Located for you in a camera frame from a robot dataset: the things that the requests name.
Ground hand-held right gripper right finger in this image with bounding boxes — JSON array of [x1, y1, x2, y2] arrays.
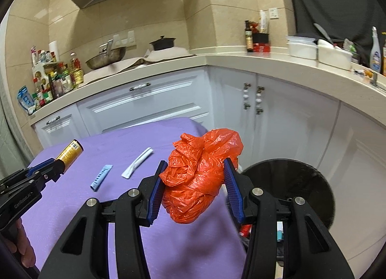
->
[[223, 158, 355, 279]]

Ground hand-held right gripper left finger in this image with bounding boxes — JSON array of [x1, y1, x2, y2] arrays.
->
[[39, 160, 168, 279]]

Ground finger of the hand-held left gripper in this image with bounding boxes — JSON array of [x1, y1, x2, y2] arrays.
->
[[18, 162, 66, 191], [0, 159, 56, 189]]

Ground yellow black tube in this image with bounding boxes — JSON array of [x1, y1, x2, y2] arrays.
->
[[55, 139, 84, 169]]

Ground large red plastic bag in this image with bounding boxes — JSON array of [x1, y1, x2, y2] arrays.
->
[[159, 128, 244, 225]]

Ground black trash bin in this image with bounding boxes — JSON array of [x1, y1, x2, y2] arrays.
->
[[241, 159, 336, 268]]

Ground person's left hand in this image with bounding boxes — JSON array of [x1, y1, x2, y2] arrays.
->
[[6, 219, 37, 269]]

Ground white stick packet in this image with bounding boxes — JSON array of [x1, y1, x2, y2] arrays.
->
[[121, 147, 154, 179]]

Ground purple tablecloth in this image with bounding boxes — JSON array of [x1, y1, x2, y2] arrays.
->
[[27, 117, 252, 279]]

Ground blue comb-like strip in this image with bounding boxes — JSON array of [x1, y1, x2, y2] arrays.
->
[[90, 165, 113, 192]]

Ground blue white bag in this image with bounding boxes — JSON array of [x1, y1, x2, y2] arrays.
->
[[16, 85, 34, 114]]

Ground white kitchen cabinet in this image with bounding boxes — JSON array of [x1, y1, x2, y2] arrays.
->
[[32, 66, 386, 267]]

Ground group of condiment bottles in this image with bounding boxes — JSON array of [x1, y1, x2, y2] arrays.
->
[[30, 45, 85, 107]]

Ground paper towel roll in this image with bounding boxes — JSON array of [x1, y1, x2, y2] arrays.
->
[[48, 40, 59, 62]]

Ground metal wok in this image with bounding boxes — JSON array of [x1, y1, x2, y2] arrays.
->
[[85, 42, 127, 71]]

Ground beige stove cover sheet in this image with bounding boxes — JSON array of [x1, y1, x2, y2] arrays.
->
[[82, 46, 197, 82]]

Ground red black box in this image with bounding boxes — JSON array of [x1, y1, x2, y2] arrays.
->
[[252, 33, 271, 53]]

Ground dark oil bottle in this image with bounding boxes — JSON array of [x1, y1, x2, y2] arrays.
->
[[244, 20, 255, 53]]

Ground black pot with lid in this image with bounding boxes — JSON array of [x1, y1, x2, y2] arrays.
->
[[150, 36, 176, 52]]

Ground stacked white plastic containers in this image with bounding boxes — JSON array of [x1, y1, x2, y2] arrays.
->
[[286, 36, 318, 60]]

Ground white rectangular container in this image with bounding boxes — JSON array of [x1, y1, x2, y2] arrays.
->
[[317, 39, 353, 71]]

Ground white upright packet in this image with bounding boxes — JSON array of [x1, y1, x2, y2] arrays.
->
[[259, 10, 269, 35]]

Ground green white bag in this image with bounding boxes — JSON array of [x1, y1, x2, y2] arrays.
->
[[342, 39, 361, 64]]

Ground white blue spray bottle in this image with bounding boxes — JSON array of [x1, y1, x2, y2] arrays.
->
[[369, 27, 381, 72]]

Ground brass white door handle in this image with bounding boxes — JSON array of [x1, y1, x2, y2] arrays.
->
[[243, 82, 252, 110], [256, 86, 265, 116]]

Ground white wall switches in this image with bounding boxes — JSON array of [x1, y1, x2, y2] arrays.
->
[[113, 30, 136, 47]]

